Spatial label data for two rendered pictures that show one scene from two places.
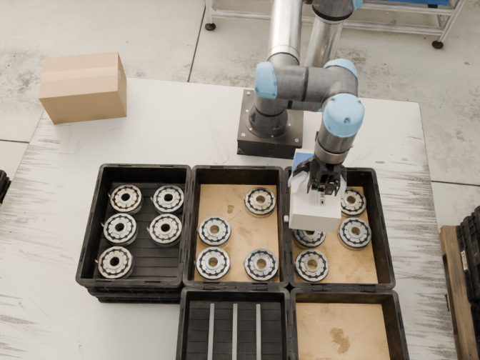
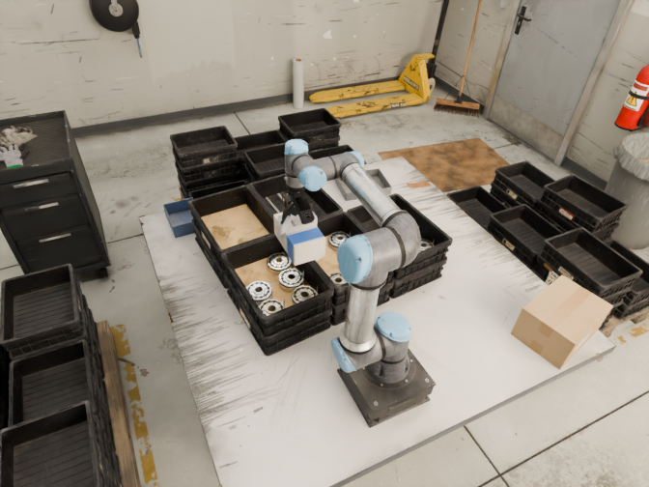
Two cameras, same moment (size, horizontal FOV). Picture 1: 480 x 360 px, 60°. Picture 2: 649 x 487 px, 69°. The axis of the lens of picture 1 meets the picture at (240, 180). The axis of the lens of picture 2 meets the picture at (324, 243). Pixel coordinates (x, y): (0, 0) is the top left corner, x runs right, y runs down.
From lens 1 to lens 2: 192 cm
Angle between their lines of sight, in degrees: 76
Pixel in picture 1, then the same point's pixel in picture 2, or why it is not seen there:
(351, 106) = (294, 143)
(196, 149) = (427, 335)
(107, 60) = (569, 330)
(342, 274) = (256, 271)
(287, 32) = (362, 175)
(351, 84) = (301, 162)
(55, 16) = not seen: outside the picture
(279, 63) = (350, 157)
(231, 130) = not seen: hidden behind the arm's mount
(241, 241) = (333, 261)
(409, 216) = (213, 368)
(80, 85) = (552, 298)
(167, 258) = not seen: hidden behind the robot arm
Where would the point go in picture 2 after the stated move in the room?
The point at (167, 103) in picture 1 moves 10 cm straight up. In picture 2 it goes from (496, 364) to (504, 349)
